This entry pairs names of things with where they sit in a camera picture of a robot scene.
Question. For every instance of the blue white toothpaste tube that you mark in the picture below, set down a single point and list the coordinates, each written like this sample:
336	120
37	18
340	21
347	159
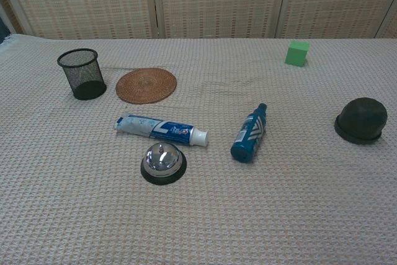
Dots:
161	129

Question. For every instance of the blue spray bottle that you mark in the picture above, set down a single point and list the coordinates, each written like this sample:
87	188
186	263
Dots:
250	134

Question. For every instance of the round woven rattan coaster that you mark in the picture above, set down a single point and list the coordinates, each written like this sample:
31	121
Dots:
146	85

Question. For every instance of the beige waffle weave tablecloth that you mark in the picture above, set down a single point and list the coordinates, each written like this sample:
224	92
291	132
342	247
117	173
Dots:
198	184

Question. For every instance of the woven bamboo folding screen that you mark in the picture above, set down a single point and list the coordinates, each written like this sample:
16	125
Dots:
217	1

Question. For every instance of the green cube block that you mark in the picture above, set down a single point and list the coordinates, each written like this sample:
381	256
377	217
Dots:
297	53

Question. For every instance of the black mesh pen holder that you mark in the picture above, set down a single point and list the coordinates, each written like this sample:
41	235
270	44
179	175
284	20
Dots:
81	74

